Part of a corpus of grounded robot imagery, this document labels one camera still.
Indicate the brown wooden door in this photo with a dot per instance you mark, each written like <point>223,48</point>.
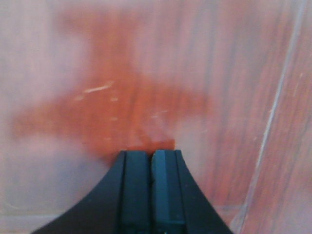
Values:
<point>228,82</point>

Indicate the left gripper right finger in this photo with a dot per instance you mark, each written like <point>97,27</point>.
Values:
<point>178,204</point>

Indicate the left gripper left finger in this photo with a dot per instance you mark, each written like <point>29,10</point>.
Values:
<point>118,204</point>

